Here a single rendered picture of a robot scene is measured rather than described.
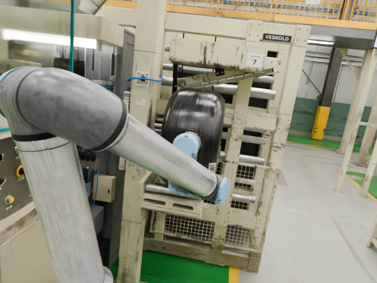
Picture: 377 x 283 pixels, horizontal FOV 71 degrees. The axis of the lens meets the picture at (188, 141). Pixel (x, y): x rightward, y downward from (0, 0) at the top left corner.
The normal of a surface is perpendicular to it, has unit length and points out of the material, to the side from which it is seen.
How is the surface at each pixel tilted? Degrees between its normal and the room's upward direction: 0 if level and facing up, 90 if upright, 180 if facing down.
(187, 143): 78
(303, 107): 90
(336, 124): 90
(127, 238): 90
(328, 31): 90
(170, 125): 69
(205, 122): 60
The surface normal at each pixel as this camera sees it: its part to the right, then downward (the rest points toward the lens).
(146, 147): 0.74, 0.29
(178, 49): -0.13, 0.22
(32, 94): -0.20, -0.05
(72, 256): 0.38, 0.31
